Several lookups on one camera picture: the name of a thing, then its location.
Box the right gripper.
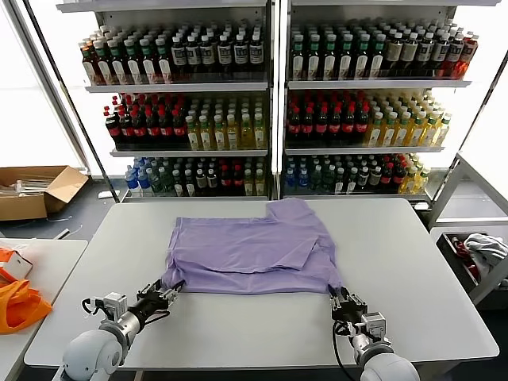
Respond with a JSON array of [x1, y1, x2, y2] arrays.
[[328, 285, 369, 329]]

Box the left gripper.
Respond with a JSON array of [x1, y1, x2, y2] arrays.
[[129, 279, 187, 319]]

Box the purple t-shirt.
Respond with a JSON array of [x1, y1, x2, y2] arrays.
[[163, 197, 344, 297]]

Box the cola bottle red cap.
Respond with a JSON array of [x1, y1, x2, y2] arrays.
[[231, 165, 244, 197], [381, 163, 394, 194], [104, 106, 122, 146], [118, 109, 135, 144], [158, 109, 174, 144], [314, 105, 329, 140], [133, 109, 148, 144], [300, 105, 315, 140], [171, 109, 187, 144], [219, 165, 233, 197], [393, 162, 406, 194], [342, 103, 357, 140], [287, 105, 302, 140], [328, 105, 343, 140], [145, 109, 160, 144], [356, 103, 370, 140]]

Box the red white garment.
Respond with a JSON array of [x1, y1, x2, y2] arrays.
[[451, 236, 482, 285]]

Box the orange yellow juice bottle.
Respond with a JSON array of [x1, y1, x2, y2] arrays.
[[365, 112, 384, 148], [408, 112, 425, 148], [401, 167, 418, 194], [380, 112, 398, 148], [394, 112, 412, 148], [422, 112, 439, 147], [435, 113, 452, 146], [415, 167, 432, 194]]

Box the orange fabric bag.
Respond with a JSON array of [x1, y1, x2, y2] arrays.
[[0, 279, 54, 335]]

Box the orange white carton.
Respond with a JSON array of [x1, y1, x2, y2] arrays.
[[0, 245, 34, 285]]

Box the grey crumpled garment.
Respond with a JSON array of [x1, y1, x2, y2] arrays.
[[463, 233, 508, 279]]

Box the brown cardboard box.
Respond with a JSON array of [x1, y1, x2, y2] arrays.
[[0, 165, 90, 221]]

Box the clear plastic packets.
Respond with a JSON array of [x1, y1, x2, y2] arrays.
[[0, 179, 55, 198]]

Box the metal drinks shelf unit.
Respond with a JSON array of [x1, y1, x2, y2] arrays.
[[55, 0, 279, 202], [277, 0, 502, 202]]

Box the black slanted pole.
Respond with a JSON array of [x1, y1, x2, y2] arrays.
[[21, 0, 121, 202], [430, 51, 508, 206]]

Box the reddish brown drink bottle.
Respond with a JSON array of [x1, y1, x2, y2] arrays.
[[81, 44, 98, 85]]

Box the black drink bottle white label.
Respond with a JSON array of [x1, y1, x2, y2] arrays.
[[432, 32, 448, 79], [217, 34, 233, 83], [417, 32, 434, 79], [199, 34, 215, 83], [171, 35, 187, 83], [233, 33, 248, 83], [248, 33, 264, 83], [185, 35, 201, 83]]

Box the grey slanted metal beam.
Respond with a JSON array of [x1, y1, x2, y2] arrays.
[[6, 0, 93, 178]]

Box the red drink bottle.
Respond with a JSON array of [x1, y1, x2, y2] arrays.
[[446, 32, 464, 79], [460, 32, 479, 79]]

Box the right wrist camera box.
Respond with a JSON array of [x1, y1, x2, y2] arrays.
[[363, 311, 389, 338]]

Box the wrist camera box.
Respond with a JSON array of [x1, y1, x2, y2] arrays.
[[94, 292, 129, 318], [363, 311, 389, 338]]

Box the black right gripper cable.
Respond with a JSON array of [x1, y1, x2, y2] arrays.
[[332, 320, 360, 381]]

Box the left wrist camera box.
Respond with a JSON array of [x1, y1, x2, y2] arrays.
[[94, 292, 129, 318]]

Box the black left camera cable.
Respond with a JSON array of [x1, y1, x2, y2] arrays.
[[81, 297, 105, 317]]

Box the grey metal frame cart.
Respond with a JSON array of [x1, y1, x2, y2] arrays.
[[426, 152, 508, 307]]

